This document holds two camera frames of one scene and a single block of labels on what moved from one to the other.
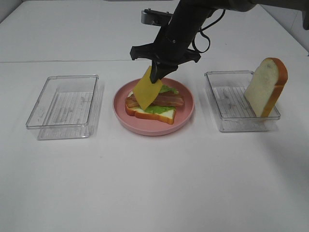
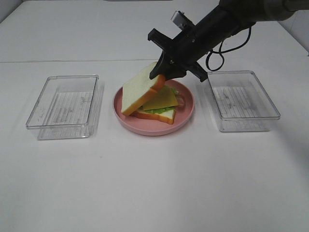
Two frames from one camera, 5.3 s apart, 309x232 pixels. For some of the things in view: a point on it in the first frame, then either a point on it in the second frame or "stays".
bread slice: x=264 y=89 → x=140 y=89
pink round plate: x=183 y=115 stays
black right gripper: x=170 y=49 → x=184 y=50
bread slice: x=167 y=116 stays
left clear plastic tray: x=67 y=108 stays
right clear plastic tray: x=233 y=112 stays
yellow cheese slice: x=146 y=91 → x=164 y=97
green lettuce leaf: x=160 y=109 stays
